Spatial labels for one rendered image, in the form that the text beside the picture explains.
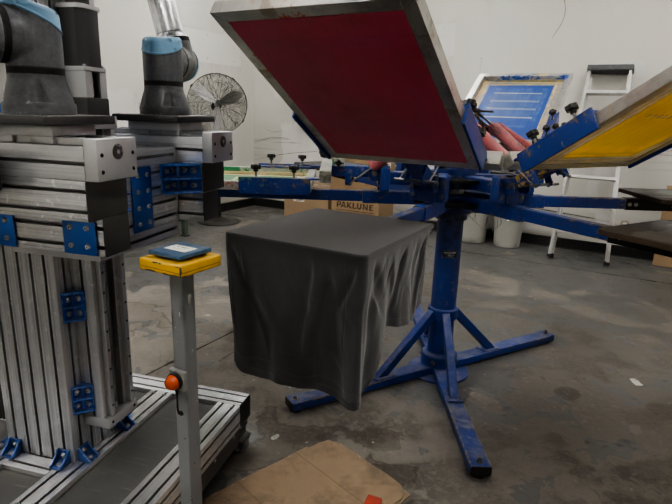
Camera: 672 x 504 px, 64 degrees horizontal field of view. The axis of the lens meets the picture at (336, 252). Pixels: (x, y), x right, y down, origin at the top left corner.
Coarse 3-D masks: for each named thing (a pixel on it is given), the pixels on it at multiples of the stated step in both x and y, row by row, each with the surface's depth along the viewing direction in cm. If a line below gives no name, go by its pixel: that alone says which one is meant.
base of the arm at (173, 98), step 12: (144, 84) 162; (156, 84) 160; (168, 84) 160; (180, 84) 164; (144, 96) 161; (156, 96) 160; (168, 96) 161; (180, 96) 163; (144, 108) 161; (156, 108) 160; (168, 108) 160; (180, 108) 163
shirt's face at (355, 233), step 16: (320, 208) 190; (256, 224) 160; (272, 224) 161; (288, 224) 162; (304, 224) 162; (320, 224) 163; (336, 224) 164; (352, 224) 164; (368, 224) 165; (384, 224) 166; (400, 224) 167; (416, 224) 167; (288, 240) 142; (304, 240) 142; (320, 240) 143; (336, 240) 144; (352, 240) 144; (368, 240) 145; (384, 240) 145
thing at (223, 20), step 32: (256, 0) 136; (288, 0) 131; (320, 0) 126; (352, 0) 122; (384, 0) 118; (416, 0) 116; (416, 32) 125; (256, 64) 160; (448, 64) 139; (288, 96) 173; (448, 96) 146; (384, 160) 197; (416, 160) 190
